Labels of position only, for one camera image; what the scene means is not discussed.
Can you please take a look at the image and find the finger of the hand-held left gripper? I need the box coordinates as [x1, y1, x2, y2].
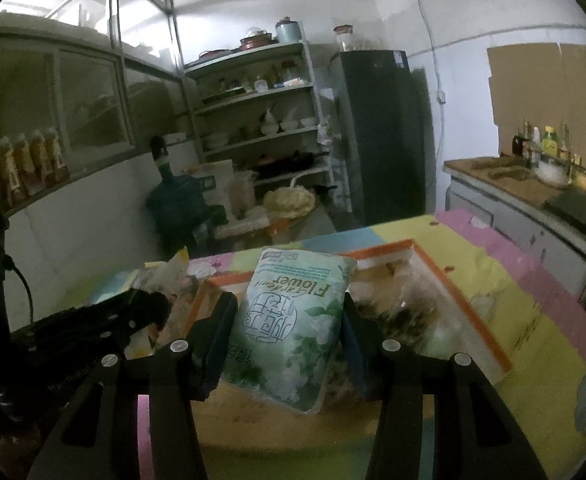
[12, 289, 172, 367]

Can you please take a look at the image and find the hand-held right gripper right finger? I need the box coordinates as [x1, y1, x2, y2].
[342, 299, 550, 480]

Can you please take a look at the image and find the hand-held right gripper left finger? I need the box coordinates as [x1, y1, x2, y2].
[27, 291, 240, 480]

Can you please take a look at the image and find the green floral tissue pack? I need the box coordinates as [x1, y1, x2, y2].
[220, 247, 358, 414]

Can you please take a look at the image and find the clear plastic bag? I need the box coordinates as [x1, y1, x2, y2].
[123, 246, 210, 361]

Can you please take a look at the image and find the orange-rimmed cardboard box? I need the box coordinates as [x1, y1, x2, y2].
[163, 239, 516, 456]

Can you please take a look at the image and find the orange drink bottle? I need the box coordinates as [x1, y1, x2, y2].
[13, 132, 44, 196]
[44, 127, 72, 183]
[29, 129, 58, 188]
[0, 136, 26, 207]

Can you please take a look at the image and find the blue water jug with pump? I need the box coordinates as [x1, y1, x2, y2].
[145, 135, 227, 257]

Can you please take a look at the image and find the woven straw basket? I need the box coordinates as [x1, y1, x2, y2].
[262, 187, 316, 219]

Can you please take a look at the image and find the white sack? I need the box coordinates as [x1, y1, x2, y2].
[193, 159, 236, 212]

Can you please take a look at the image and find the glass door cabinet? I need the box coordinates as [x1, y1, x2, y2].
[0, 29, 184, 217]

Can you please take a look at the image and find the kitchen counter cabinet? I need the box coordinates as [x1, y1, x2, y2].
[443, 157, 586, 307]

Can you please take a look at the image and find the dark refrigerator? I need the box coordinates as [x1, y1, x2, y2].
[330, 49, 432, 227]

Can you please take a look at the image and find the cleaver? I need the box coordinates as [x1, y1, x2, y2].
[487, 167, 532, 181]

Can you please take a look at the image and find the white shelf rack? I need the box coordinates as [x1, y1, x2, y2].
[183, 39, 340, 212]

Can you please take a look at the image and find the row of jars and bottles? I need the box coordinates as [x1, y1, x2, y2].
[203, 60, 310, 97]

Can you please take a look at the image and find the black induction cooktop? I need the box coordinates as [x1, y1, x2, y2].
[545, 189, 586, 232]

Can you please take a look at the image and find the white bowl on plate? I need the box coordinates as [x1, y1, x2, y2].
[535, 157, 574, 187]

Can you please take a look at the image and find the row of condiment bottles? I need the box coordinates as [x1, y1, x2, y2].
[510, 119, 586, 177]

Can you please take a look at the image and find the red pan with lid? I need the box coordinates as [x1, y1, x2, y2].
[239, 27, 274, 51]

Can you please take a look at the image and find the large cardboard sheet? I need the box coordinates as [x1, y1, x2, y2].
[487, 42, 564, 157]

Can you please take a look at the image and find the teal pot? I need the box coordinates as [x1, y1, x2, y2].
[275, 17, 303, 44]

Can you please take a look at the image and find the glass jar with lid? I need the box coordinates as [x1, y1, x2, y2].
[333, 23, 369, 52]

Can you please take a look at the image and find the black cable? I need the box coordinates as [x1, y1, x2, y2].
[2, 254, 36, 322]

